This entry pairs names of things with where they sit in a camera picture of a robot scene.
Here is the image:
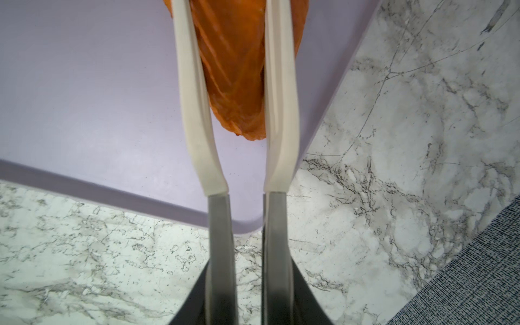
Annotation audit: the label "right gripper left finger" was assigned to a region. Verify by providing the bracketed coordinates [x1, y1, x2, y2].
[169, 262, 209, 325]

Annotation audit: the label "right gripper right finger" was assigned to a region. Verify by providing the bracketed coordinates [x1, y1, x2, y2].
[292, 260, 333, 325]

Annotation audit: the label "steel tongs white tips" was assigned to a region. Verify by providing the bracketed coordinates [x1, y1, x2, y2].
[171, 1, 300, 324]

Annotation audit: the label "red-brown glazed croissant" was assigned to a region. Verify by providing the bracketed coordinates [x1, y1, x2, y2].
[162, 0, 310, 142]

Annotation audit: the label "lilac plastic tray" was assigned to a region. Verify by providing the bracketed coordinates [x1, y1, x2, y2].
[1, 1, 381, 234]

